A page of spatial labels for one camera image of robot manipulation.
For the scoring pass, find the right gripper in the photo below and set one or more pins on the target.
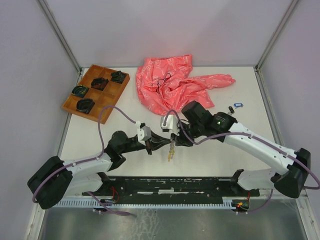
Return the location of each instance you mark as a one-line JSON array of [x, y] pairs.
[[180, 140]]

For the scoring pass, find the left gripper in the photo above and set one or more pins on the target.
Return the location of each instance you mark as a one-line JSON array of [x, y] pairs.
[[157, 142]]

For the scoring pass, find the large keyring with yellow handle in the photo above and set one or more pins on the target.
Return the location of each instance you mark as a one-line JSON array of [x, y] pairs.
[[171, 152]]

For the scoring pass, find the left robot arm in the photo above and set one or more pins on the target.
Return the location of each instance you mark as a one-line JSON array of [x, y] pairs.
[[57, 178]]

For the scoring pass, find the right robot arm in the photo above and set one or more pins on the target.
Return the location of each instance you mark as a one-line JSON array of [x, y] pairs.
[[288, 168]]

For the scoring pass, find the pink patterned cloth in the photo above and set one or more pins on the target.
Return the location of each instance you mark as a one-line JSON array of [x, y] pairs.
[[180, 89]]

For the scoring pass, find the eyeglasses on cloth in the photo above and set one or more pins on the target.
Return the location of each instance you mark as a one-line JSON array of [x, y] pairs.
[[161, 81]]

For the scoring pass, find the key with black head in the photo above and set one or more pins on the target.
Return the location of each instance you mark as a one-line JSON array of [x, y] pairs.
[[231, 111]]

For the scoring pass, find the blue key tag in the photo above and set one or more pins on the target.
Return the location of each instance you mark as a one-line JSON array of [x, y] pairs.
[[238, 105]]

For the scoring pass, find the dark rolled item top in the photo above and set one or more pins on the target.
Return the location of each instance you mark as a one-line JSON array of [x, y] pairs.
[[118, 76]]

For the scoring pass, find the wooden compartment tray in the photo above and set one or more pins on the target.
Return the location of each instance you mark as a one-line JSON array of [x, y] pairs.
[[96, 93]]

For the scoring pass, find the dark rolled item bottom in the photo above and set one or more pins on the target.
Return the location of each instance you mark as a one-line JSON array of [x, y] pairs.
[[85, 105]]

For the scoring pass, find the dark rolled item middle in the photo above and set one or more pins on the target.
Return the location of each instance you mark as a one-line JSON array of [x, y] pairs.
[[99, 83]]

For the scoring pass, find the dark green rolled item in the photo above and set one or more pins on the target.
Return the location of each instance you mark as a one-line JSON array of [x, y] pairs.
[[79, 91]]

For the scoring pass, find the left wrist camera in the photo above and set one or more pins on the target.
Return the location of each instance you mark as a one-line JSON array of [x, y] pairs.
[[143, 133]]

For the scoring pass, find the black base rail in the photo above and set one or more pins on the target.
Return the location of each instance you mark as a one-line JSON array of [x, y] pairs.
[[193, 187]]

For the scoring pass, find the white cable duct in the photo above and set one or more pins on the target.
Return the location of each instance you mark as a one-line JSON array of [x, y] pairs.
[[155, 202]]

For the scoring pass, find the right aluminium frame post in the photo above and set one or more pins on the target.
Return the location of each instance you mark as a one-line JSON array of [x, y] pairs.
[[277, 33]]

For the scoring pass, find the aluminium frame post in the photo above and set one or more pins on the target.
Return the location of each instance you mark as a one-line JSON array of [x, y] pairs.
[[44, 6], [277, 33]]

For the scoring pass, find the left aluminium frame post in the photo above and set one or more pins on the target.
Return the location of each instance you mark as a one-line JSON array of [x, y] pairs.
[[44, 6]]

